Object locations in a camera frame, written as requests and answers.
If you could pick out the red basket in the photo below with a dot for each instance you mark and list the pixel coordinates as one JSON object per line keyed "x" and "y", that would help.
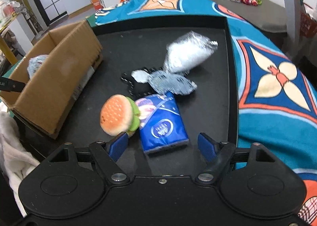
{"x": 307, "y": 23}

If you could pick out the blue patterned blanket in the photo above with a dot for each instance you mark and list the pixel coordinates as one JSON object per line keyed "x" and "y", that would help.
{"x": 277, "y": 103}

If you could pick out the green cloth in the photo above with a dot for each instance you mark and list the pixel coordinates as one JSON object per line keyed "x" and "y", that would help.
{"x": 91, "y": 20}

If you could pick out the black dotted soft pouch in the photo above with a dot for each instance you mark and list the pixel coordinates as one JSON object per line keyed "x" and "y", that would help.
{"x": 137, "y": 82}

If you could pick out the brown cardboard box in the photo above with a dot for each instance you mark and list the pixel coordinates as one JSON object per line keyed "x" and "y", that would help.
{"x": 46, "y": 100}

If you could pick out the hamburger plush toy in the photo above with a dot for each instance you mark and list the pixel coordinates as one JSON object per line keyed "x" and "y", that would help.
{"x": 119, "y": 114}

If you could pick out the white towel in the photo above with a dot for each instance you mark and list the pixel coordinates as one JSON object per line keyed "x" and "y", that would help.
{"x": 16, "y": 162}

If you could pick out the grey bench cushion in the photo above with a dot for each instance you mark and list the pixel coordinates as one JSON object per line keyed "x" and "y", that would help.
{"x": 268, "y": 16}

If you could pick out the black shallow tray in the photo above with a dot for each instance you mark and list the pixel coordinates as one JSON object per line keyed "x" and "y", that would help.
{"x": 136, "y": 43}

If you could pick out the blue tissue pack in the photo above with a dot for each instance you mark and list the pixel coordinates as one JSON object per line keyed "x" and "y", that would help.
{"x": 161, "y": 125}

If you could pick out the red small toy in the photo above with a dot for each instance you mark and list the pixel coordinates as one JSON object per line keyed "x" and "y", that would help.
{"x": 250, "y": 2}

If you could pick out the yellow metal shelf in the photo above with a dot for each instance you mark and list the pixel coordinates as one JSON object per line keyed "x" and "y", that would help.
{"x": 4, "y": 47}

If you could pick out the grey totoro plush toy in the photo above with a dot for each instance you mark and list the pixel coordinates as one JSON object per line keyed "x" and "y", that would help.
{"x": 163, "y": 82}

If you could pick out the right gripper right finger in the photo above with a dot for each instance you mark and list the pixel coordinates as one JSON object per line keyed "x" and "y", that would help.
{"x": 252, "y": 181}

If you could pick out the grey round plush toy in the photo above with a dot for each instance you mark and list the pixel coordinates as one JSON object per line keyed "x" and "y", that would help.
{"x": 35, "y": 63}

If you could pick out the orange cardboard box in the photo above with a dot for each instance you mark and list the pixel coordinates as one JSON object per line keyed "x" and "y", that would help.
{"x": 97, "y": 4}

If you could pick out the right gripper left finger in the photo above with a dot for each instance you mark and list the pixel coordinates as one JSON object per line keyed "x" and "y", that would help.
{"x": 70, "y": 181}

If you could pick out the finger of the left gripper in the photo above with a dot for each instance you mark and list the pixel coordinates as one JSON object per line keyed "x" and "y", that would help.
{"x": 9, "y": 85}

